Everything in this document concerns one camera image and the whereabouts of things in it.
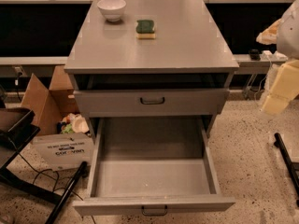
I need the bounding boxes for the black floor cable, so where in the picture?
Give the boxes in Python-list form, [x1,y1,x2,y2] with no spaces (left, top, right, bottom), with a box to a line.
[12,149,85,202]

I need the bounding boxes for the grey drawer cabinet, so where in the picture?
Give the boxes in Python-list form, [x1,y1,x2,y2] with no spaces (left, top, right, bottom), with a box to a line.
[64,0,239,129]

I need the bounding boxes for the grey closed upper drawer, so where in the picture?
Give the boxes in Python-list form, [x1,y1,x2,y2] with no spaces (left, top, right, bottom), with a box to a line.
[74,89,229,118]

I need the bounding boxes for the open brown cardboard box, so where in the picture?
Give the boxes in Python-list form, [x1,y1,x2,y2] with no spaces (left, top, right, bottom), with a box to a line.
[21,65,78,135]

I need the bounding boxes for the green and yellow sponge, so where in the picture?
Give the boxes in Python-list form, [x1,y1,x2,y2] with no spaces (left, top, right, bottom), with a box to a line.
[135,20,156,39]

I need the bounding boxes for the black bar right floor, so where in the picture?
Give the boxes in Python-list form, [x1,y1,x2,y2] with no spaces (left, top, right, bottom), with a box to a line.
[274,133,299,206]

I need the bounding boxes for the white ceramic bowl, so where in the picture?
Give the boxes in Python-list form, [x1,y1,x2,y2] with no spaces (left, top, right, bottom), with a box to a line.
[97,0,126,21]

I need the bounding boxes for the small black device on ledge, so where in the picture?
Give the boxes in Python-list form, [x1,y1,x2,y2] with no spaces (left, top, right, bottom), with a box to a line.
[249,49,261,61]

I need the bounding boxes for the white power strip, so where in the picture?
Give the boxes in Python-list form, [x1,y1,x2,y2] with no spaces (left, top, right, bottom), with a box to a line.
[262,50,287,61]

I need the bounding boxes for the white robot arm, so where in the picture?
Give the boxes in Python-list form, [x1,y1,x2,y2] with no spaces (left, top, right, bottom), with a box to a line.
[256,0,299,115]

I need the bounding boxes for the white caravan labelled box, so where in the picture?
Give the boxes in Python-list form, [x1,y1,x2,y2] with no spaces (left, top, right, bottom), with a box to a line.
[32,133,94,171]

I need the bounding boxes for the black tray on stand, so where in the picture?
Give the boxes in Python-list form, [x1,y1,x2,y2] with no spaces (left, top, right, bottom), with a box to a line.
[0,107,35,150]

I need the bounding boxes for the grey open bottom drawer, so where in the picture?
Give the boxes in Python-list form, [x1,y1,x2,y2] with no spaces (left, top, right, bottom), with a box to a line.
[73,117,235,217]

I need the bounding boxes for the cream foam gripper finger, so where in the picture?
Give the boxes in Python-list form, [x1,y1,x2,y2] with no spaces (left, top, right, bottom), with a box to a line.
[256,19,280,45]
[261,59,299,115]

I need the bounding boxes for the toys inside cardboard box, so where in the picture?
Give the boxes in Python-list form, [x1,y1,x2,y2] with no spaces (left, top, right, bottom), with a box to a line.
[57,113,90,133]

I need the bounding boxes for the black stand frame left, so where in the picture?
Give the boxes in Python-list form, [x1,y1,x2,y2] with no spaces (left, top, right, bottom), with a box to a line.
[0,125,87,224]

